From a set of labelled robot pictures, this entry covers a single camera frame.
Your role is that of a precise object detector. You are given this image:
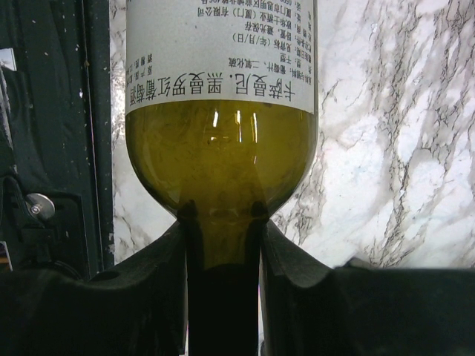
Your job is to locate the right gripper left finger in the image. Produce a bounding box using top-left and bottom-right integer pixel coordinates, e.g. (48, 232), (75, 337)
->
(0, 218), (189, 356)

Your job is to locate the green bottle white label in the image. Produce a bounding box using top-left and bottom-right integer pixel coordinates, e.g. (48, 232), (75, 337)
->
(125, 1), (318, 355)

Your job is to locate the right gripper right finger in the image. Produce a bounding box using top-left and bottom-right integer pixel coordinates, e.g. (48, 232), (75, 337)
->
(261, 222), (474, 355)

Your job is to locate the black front mounting rail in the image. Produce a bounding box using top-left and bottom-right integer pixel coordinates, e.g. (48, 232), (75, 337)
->
(1, 1), (114, 280)

